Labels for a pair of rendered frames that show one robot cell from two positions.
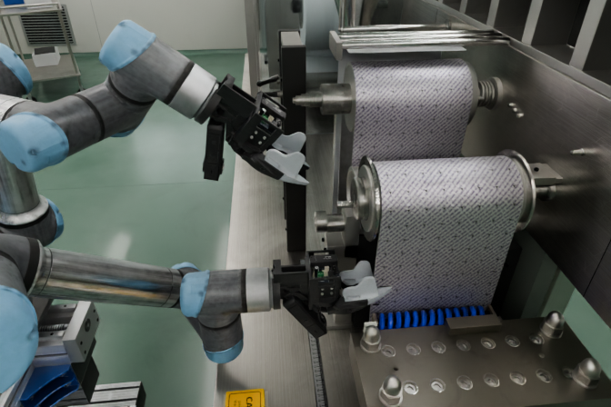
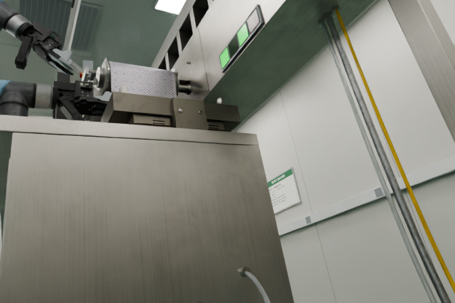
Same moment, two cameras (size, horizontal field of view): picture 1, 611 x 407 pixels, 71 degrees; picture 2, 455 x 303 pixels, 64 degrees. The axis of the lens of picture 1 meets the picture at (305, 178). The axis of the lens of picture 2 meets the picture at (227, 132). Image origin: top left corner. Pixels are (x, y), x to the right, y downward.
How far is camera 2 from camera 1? 130 cm
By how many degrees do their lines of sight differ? 62
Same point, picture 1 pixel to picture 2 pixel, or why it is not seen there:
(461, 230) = (150, 81)
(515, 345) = not seen: hidden behind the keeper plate
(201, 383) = not seen: outside the picture
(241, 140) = (40, 39)
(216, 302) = (17, 84)
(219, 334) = (13, 107)
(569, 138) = (186, 67)
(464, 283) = not seen: hidden behind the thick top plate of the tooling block
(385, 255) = (116, 88)
